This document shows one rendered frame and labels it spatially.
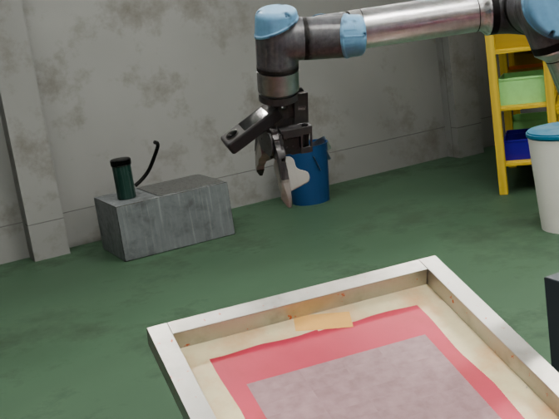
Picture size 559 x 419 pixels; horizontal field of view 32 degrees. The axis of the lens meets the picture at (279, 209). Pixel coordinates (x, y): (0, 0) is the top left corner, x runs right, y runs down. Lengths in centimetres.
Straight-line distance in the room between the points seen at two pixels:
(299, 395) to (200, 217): 619
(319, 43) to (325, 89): 754
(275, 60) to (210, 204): 612
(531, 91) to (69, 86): 381
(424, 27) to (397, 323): 55
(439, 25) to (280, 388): 74
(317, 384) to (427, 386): 18
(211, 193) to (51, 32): 190
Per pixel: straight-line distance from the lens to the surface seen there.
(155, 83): 854
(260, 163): 185
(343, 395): 161
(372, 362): 168
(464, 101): 985
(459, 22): 187
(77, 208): 842
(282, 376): 165
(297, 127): 175
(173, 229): 769
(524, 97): 806
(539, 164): 676
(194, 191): 771
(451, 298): 181
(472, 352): 172
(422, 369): 167
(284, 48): 168
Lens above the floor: 185
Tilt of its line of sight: 12 degrees down
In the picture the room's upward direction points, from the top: 8 degrees counter-clockwise
